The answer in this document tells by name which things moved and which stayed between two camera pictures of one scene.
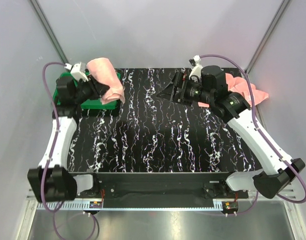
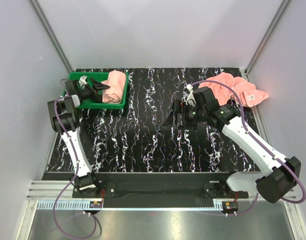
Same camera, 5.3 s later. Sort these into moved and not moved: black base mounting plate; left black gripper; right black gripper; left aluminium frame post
Moved: right black gripper
Not moved: left black gripper; black base mounting plate; left aluminium frame post
